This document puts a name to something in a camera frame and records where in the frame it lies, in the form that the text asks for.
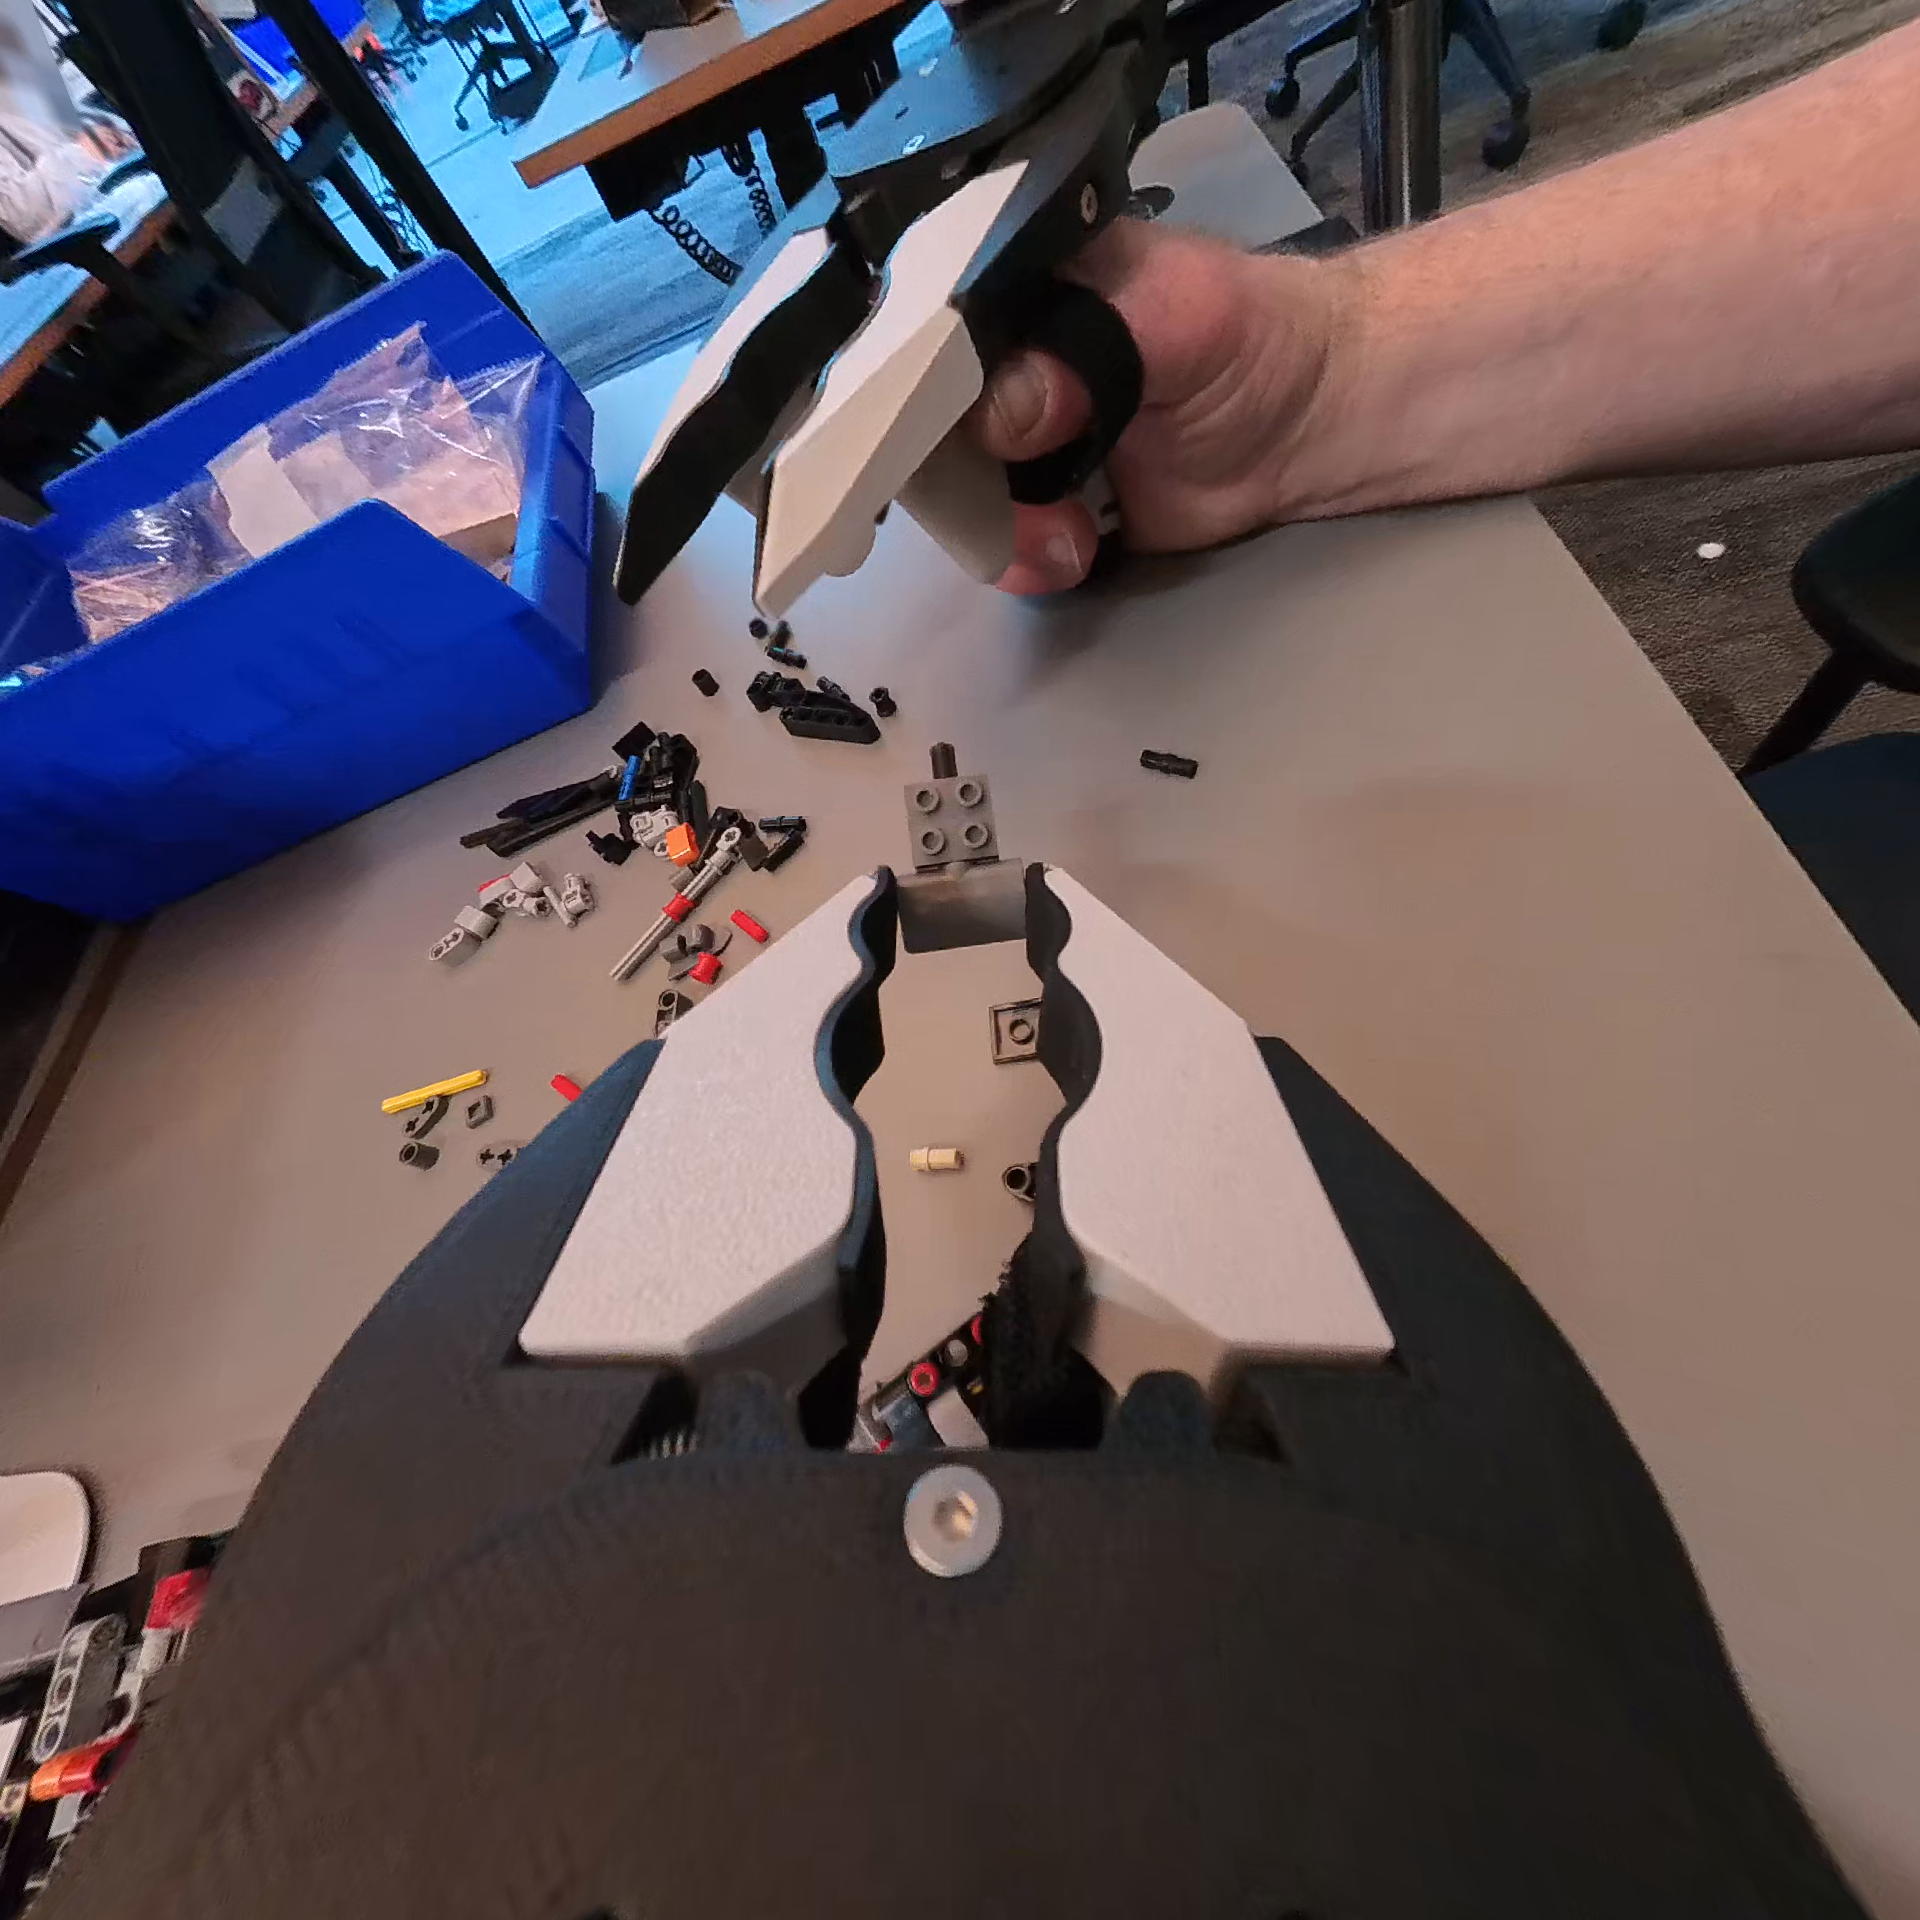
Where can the white book stand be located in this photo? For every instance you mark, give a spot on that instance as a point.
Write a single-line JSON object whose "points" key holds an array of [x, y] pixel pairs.
{"points": [[38, 1531]]}

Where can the yellow lego axle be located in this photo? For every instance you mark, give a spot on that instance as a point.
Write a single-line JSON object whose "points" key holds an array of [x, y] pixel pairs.
{"points": [[434, 1091]]}

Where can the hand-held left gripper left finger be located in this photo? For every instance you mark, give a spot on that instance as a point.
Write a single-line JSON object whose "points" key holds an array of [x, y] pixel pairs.
{"points": [[706, 1184]]}

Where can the partly built lego car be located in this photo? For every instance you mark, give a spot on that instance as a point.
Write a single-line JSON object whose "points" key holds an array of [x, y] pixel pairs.
{"points": [[90, 1695]]}

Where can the cluster of black lego beams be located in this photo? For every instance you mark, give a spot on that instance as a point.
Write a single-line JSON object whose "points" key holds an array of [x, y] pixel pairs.
{"points": [[825, 713]]}

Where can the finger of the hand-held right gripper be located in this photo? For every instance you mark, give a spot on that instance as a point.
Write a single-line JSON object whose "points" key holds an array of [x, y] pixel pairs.
{"points": [[870, 406], [734, 375]]}

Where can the black curved lego beam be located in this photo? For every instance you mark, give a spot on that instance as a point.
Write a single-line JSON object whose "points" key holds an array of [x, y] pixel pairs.
{"points": [[1022, 1179]]}

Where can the cluster of light grey connectors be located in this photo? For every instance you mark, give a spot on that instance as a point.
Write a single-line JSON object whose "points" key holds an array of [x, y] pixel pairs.
{"points": [[509, 900]]}

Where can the person's right hand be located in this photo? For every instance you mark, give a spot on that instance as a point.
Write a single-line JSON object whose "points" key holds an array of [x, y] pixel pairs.
{"points": [[1245, 390]]}

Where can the black office chair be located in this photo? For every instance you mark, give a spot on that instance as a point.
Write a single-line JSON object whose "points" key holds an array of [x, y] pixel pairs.
{"points": [[1860, 584]]}

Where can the cluster of dark grey connectors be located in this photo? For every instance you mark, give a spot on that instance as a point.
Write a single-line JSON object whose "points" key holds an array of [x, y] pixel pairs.
{"points": [[693, 959]]}

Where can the orange lego piece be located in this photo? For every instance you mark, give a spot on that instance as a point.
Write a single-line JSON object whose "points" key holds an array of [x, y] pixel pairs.
{"points": [[681, 845]]}

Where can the small black lego assembly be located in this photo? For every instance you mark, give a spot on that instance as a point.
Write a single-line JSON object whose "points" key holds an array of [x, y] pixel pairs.
{"points": [[922, 1381]]}

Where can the long grey lego axle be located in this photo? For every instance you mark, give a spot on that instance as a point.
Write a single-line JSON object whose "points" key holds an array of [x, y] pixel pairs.
{"points": [[675, 900]]}

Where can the black pole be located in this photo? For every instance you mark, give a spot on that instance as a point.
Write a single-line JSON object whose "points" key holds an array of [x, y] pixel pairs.
{"points": [[406, 164]]}

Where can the person's right forearm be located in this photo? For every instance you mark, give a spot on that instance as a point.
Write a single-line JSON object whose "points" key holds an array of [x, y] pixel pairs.
{"points": [[1620, 284]]}

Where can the black lego plate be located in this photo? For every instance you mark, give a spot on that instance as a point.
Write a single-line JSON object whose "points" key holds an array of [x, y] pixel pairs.
{"points": [[1020, 1032]]}

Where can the clear plastic bags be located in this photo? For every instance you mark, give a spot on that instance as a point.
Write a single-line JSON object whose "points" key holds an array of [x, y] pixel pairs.
{"points": [[375, 434]]}

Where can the person's dark trousers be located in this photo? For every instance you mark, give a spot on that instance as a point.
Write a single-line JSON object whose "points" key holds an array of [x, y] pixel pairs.
{"points": [[1845, 870]]}

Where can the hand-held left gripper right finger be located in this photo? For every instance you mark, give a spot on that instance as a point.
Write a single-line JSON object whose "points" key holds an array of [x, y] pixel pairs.
{"points": [[1215, 1184]]}

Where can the grey lego block assembly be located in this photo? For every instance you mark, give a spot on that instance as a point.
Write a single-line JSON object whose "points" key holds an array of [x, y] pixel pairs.
{"points": [[959, 900]]}

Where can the black lego pin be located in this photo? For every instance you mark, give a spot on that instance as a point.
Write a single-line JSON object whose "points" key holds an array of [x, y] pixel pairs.
{"points": [[1168, 763]]}

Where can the blue plastic bin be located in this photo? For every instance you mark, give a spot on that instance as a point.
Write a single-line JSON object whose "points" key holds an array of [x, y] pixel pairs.
{"points": [[300, 720]]}

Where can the pile of black lego pieces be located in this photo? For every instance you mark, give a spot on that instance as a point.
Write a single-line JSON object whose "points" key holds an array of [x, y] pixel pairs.
{"points": [[570, 802]]}

